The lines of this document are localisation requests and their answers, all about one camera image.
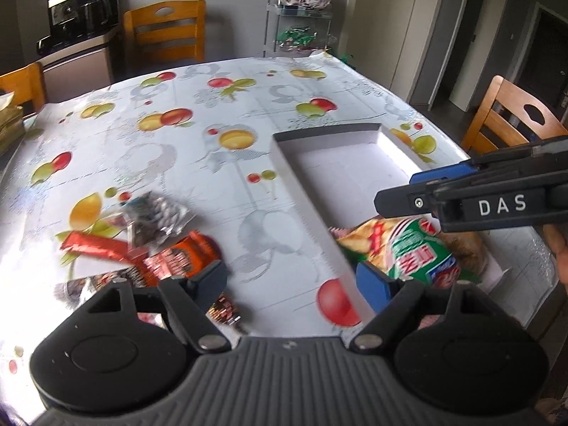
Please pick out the white shallow cardboard box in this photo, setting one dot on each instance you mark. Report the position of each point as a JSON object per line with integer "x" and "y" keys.
{"x": 346, "y": 159}

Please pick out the wooden chair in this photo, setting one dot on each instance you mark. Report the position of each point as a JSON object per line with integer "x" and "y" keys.
{"x": 26, "y": 84}
{"x": 166, "y": 31}
{"x": 501, "y": 115}

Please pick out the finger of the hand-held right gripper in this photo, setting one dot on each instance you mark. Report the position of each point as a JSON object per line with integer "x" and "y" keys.
{"x": 497, "y": 206}
{"x": 443, "y": 174}

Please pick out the metal rack trolley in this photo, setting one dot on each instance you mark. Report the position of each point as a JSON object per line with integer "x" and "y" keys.
{"x": 270, "y": 31}

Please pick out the dark door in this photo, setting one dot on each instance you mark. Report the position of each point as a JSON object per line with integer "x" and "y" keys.
{"x": 546, "y": 53}

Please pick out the black coffee machine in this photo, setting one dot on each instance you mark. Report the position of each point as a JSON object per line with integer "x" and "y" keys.
{"x": 80, "y": 9}

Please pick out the green candy packets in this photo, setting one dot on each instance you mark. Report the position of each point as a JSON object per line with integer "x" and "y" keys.
{"x": 295, "y": 37}

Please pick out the orange brown snack packet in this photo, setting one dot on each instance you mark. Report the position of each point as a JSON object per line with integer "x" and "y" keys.
{"x": 177, "y": 258}

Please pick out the fruit print tablecloth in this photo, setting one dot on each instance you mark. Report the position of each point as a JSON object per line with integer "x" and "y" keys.
{"x": 177, "y": 164}

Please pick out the clear melon seed packet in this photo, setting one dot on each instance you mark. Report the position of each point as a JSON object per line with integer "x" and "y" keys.
{"x": 155, "y": 215}

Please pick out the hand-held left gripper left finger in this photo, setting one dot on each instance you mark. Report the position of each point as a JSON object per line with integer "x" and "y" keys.
{"x": 212, "y": 282}

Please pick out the grey metal cabinet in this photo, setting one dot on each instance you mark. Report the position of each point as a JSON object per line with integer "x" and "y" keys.
{"x": 80, "y": 71}

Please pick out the person's right hand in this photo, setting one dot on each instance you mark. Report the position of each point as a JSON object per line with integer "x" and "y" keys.
{"x": 557, "y": 253}

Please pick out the green snack bag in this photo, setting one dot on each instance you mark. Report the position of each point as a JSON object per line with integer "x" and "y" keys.
{"x": 399, "y": 248}

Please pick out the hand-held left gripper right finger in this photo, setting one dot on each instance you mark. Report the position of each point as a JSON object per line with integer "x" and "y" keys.
{"x": 372, "y": 287}

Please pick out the small brown candy packet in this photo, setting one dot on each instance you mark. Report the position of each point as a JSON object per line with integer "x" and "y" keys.
{"x": 224, "y": 310}

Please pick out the black silver snack packet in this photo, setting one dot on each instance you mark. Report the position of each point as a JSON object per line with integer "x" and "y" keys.
{"x": 88, "y": 285}

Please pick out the red wrapper snack bar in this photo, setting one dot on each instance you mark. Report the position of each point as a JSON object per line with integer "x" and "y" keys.
{"x": 93, "y": 244}

